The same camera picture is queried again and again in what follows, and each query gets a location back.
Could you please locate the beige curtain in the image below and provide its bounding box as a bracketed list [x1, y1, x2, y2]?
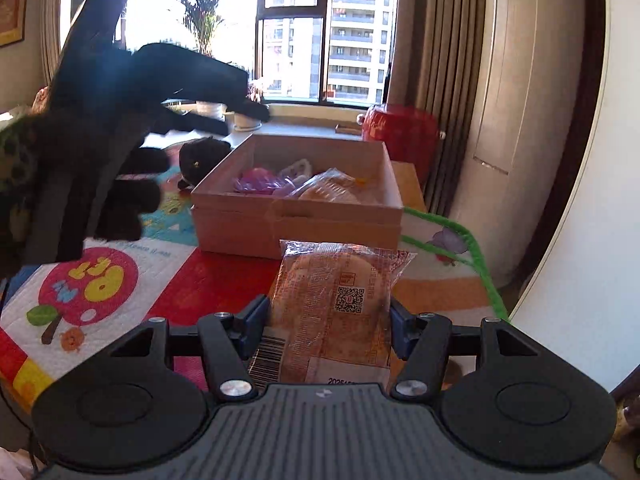
[387, 0, 487, 211]

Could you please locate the black window frame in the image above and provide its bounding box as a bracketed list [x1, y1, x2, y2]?
[60, 0, 402, 107]

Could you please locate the pale lilac plastic item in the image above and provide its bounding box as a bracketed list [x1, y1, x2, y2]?
[276, 158, 314, 187]

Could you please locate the packaged bread with barcode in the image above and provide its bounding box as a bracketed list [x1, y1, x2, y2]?
[247, 239, 418, 391]

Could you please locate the framed wall picture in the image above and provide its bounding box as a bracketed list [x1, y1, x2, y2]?
[0, 0, 32, 49]

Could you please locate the purple plastic item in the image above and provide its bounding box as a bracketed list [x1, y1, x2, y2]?
[233, 166, 282, 197]

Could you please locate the green palm plant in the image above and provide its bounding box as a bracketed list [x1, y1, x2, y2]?
[167, 0, 242, 61]

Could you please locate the apartment building outside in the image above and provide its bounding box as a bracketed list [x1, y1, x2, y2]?
[327, 0, 397, 102]

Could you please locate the red round stool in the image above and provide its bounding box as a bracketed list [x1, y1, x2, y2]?
[357, 104, 445, 186]

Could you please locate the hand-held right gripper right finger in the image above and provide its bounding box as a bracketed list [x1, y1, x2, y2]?
[390, 297, 543, 402]

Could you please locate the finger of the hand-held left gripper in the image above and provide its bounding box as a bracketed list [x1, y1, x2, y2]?
[131, 42, 272, 123]
[146, 104, 232, 137]

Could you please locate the person's left hand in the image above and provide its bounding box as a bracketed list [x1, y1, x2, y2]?
[92, 147, 172, 241]

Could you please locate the white standing air conditioner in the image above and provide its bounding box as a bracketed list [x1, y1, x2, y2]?
[449, 0, 592, 288]

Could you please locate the potted flowering plant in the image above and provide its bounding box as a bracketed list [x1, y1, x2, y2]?
[233, 80, 267, 131]

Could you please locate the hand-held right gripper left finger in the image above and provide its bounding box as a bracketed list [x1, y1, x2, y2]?
[107, 295, 271, 403]

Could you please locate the black plush toy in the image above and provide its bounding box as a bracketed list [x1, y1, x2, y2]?
[177, 136, 234, 191]

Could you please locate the colourful play mat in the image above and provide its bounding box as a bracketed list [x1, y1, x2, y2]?
[0, 145, 511, 411]

